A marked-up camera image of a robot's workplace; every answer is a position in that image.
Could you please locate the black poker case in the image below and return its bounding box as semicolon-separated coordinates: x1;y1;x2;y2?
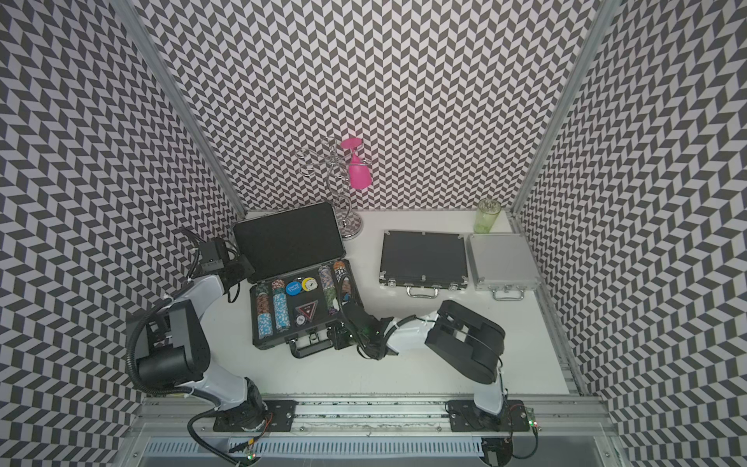
379;231;469;299
233;202;361;359

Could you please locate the small silver aluminium poker case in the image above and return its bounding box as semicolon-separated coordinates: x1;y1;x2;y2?
467;233;541;302

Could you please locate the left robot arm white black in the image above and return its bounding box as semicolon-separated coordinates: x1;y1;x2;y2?
124;227;272;431

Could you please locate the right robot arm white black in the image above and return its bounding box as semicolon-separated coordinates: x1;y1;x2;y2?
340;300;507;421

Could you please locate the pink wine glass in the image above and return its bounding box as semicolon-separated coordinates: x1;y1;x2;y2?
340;137;373;191

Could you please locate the green translucent cup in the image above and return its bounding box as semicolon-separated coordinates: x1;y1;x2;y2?
473;198;502;234

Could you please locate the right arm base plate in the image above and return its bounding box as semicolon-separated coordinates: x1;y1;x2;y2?
445;399;536;433

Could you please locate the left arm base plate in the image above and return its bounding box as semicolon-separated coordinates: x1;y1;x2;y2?
213;400;298;433

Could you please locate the aluminium mounting rail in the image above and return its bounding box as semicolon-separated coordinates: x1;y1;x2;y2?
128;394;617;437

